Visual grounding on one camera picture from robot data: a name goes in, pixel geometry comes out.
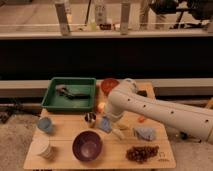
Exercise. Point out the blue sponge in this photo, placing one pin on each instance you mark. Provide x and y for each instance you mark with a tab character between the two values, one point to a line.
105	124

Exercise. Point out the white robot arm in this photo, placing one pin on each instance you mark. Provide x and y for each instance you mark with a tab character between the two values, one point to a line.
196	121

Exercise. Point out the small metal cup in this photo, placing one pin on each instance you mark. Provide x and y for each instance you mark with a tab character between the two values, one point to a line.
90	118

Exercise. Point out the blue ceramic cup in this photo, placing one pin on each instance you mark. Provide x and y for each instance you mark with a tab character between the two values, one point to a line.
45	125

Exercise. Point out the red-orange bowl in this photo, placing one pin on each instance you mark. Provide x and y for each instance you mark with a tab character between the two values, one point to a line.
108	84

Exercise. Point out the yellow-red apple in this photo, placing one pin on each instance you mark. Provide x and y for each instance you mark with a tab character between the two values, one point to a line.
100	107

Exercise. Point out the dark tool in tray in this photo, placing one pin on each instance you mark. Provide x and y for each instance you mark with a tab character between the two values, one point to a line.
62	90

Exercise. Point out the black rectangular block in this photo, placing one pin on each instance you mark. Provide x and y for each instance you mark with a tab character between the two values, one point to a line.
142	93

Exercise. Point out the green plastic tray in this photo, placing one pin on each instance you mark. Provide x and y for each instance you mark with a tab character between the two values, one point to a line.
53	102

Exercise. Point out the orange carrot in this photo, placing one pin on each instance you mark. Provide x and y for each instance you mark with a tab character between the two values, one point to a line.
141	119

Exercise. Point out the crumpled blue cloth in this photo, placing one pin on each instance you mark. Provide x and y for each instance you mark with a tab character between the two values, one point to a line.
145	133

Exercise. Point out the purple bowl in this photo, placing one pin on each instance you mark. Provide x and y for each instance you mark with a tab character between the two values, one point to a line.
87	146

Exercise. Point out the bunch of dark grapes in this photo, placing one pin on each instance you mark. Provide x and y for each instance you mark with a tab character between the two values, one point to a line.
141	154

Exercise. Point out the white-handled knife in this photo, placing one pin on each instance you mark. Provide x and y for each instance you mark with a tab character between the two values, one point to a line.
118	130

